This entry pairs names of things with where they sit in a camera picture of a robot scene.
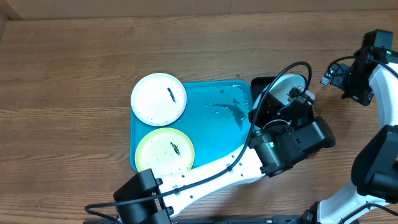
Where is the light blue plate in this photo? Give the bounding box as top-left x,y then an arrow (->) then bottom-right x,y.
251,73 -> 307,109

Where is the white plate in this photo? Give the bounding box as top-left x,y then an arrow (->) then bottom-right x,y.
131,73 -> 187,126

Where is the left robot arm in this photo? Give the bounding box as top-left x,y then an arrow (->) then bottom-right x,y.
114,116 -> 335,223

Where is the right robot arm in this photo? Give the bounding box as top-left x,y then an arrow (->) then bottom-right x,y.
291,62 -> 397,224

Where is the black plastic tray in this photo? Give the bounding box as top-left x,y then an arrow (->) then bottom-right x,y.
250,74 -> 315,125

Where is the blue plastic tray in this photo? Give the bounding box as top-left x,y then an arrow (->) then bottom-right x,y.
130,80 -> 252,171

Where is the yellow plate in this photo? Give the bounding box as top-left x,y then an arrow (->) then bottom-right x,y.
134,128 -> 195,177

